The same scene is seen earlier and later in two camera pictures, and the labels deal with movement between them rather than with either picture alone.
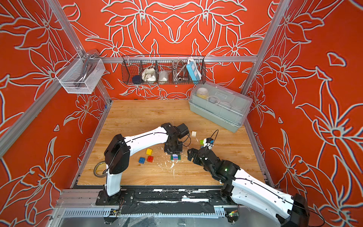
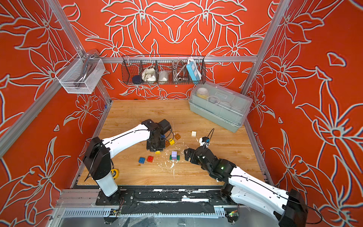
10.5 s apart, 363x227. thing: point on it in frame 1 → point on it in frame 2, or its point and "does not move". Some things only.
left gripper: (168, 150) → (151, 147)
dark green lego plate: (179, 157) does not move
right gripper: (194, 151) does not move
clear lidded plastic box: (222, 106) does not move
